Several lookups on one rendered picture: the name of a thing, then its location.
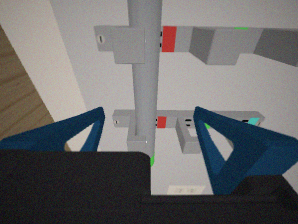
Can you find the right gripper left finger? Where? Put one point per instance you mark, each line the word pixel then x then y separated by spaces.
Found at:
pixel 52 137

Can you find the grey metal bar with green ends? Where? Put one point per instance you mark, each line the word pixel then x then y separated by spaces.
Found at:
pixel 146 14

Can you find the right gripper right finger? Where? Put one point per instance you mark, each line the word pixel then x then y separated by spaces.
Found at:
pixel 257 151

